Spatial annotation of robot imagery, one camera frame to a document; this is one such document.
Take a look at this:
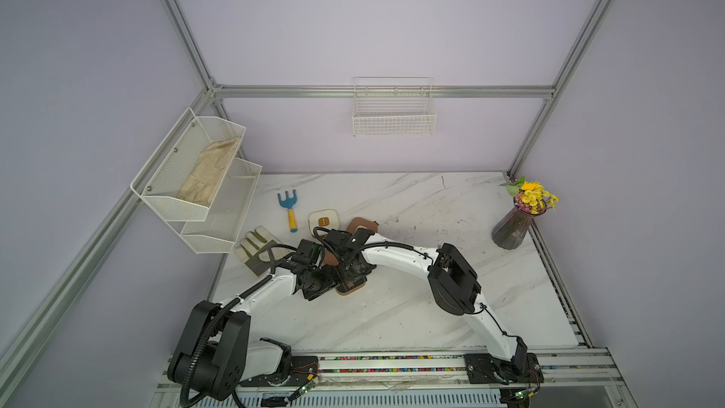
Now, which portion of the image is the dark glass vase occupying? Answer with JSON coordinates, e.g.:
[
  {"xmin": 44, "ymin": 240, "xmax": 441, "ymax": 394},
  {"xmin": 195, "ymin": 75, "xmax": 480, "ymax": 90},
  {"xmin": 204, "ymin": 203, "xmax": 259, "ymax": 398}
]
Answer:
[{"xmin": 492, "ymin": 207, "xmax": 534, "ymax": 250}]

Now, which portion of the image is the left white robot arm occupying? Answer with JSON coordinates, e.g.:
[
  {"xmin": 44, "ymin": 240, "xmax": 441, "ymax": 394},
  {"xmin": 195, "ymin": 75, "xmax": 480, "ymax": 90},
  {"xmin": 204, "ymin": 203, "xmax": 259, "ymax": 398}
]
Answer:
[{"xmin": 167, "ymin": 240, "xmax": 336, "ymax": 407}]

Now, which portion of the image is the aluminium frame rail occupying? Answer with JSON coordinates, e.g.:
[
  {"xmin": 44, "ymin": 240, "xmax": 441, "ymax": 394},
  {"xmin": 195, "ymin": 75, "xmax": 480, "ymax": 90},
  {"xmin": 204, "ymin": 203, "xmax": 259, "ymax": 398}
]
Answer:
[{"xmin": 213, "ymin": 85, "xmax": 556, "ymax": 99}]

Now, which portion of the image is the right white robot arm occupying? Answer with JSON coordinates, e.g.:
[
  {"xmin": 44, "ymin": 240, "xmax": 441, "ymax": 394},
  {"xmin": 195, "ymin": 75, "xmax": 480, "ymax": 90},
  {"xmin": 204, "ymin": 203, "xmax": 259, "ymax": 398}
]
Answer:
[{"xmin": 313, "ymin": 227, "xmax": 528, "ymax": 375}]

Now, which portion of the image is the white wire wall basket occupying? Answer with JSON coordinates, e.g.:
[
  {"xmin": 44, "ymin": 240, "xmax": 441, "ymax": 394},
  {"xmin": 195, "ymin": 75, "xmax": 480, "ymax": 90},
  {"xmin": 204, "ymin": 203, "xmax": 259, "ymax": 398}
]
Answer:
[{"xmin": 352, "ymin": 77, "xmax": 437, "ymax": 138}]

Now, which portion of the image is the white mesh lower shelf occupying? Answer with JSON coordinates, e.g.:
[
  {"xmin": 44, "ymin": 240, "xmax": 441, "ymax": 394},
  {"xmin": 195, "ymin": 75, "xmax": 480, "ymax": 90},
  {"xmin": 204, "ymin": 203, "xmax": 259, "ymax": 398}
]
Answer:
[{"xmin": 179, "ymin": 158, "xmax": 262, "ymax": 254}]

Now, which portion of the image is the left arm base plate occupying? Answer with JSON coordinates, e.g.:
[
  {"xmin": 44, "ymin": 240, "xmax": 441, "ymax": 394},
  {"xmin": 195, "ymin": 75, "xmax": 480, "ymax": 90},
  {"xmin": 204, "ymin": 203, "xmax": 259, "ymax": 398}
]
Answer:
[{"xmin": 240, "ymin": 355, "xmax": 319, "ymax": 387}]

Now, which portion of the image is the white mesh shelf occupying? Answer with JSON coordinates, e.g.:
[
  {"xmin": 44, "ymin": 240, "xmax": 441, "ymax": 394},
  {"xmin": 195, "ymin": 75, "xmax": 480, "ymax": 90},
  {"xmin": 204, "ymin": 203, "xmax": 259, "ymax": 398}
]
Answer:
[
  {"xmin": 130, "ymin": 109, "xmax": 247, "ymax": 222},
  {"xmin": 179, "ymin": 158, "xmax": 262, "ymax": 254}
]

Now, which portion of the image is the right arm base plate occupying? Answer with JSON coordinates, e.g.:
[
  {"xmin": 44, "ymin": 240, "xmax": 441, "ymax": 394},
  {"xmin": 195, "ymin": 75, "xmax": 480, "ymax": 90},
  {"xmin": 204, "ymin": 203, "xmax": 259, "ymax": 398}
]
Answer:
[{"xmin": 464, "ymin": 353, "xmax": 544, "ymax": 385}]

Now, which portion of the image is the brown case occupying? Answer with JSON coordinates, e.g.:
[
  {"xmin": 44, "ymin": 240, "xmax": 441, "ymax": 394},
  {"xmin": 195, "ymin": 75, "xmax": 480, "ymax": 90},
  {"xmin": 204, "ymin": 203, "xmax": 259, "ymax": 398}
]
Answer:
[
  {"xmin": 321, "ymin": 250, "xmax": 374, "ymax": 296},
  {"xmin": 346, "ymin": 217, "xmax": 379, "ymax": 233}
]

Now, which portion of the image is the green beige glove on table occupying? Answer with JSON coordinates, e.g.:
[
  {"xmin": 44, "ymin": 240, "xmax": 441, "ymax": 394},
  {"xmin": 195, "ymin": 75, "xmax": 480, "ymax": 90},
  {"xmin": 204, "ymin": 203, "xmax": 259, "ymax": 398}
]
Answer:
[{"xmin": 234, "ymin": 226, "xmax": 281, "ymax": 276}]

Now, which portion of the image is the beige cloth glove in shelf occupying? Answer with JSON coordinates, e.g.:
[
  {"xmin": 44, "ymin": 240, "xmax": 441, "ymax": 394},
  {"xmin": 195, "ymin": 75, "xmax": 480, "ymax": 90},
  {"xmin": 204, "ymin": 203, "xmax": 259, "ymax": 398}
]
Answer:
[{"xmin": 177, "ymin": 137, "xmax": 241, "ymax": 207}]

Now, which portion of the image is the yellow flower bouquet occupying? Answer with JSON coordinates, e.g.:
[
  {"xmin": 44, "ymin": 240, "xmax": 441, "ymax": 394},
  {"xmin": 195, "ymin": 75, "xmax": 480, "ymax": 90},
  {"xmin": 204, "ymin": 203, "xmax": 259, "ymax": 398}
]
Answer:
[{"xmin": 501, "ymin": 177, "xmax": 560, "ymax": 216}]

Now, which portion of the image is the white mesh upper shelf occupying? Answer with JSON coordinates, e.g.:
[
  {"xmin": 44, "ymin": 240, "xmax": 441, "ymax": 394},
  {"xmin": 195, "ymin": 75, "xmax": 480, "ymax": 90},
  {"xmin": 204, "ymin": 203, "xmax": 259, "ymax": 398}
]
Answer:
[{"xmin": 130, "ymin": 109, "xmax": 247, "ymax": 222}]

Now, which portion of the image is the cream nail clipper case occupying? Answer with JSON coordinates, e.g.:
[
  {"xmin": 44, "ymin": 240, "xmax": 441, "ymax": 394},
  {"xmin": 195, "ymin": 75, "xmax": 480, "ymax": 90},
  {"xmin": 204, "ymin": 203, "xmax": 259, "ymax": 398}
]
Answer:
[{"xmin": 308, "ymin": 209, "xmax": 340, "ymax": 234}]

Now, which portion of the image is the blue yellow toy rake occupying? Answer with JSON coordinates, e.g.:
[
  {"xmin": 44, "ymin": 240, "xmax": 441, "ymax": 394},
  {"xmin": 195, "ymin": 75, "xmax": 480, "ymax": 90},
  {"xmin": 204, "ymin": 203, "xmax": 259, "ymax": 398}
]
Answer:
[{"xmin": 278, "ymin": 190, "xmax": 298, "ymax": 232}]

